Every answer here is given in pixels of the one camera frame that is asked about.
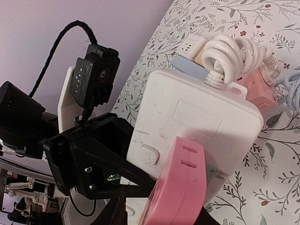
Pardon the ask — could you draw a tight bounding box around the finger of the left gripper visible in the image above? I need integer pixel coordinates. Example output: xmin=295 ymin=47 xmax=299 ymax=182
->
xmin=71 ymin=140 xmax=155 ymax=200

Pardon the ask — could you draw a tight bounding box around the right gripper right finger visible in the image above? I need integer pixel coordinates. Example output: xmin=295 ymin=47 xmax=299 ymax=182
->
xmin=198 ymin=207 xmax=220 ymax=225

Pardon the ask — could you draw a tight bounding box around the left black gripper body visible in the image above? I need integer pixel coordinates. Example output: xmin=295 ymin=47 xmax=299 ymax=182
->
xmin=43 ymin=112 xmax=134 ymax=195

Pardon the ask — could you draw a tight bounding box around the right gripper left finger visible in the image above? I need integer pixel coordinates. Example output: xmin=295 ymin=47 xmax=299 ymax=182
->
xmin=97 ymin=193 xmax=128 ymax=225

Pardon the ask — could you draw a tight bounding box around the pink plug adapter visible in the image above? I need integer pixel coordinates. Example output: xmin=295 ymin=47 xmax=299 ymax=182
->
xmin=139 ymin=137 xmax=207 ymax=225

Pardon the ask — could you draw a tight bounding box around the white long power strip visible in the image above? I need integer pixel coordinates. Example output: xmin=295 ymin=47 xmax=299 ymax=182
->
xmin=126 ymin=34 xmax=281 ymax=225

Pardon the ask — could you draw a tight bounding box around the beige cube adapter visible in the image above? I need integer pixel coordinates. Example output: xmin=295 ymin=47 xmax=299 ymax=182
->
xmin=194 ymin=49 xmax=204 ymax=67

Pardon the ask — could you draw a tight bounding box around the white cube adapter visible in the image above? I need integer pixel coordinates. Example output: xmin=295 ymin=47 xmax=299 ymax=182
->
xmin=177 ymin=34 xmax=206 ymax=61

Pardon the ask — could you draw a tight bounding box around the pink cube adapter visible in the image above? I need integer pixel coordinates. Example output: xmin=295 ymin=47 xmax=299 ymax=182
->
xmin=236 ymin=70 xmax=278 ymax=111

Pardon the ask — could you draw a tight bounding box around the blue power strip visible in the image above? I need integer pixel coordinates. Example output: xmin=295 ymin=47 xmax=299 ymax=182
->
xmin=171 ymin=55 xmax=208 ymax=80

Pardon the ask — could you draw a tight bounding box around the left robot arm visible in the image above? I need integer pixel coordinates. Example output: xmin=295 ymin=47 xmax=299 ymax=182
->
xmin=0 ymin=21 xmax=155 ymax=200

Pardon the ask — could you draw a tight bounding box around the floral tablecloth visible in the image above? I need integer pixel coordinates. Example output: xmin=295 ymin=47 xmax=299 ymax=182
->
xmin=114 ymin=0 xmax=300 ymax=225

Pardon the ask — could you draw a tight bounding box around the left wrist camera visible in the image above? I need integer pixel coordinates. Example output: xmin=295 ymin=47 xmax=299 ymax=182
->
xmin=57 ymin=44 xmax=121 ymax=134

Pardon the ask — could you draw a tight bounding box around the grey-blue coiled cable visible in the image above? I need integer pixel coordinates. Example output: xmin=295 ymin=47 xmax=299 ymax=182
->
xmin=274 ymin=70 xmax=300 ymax=113

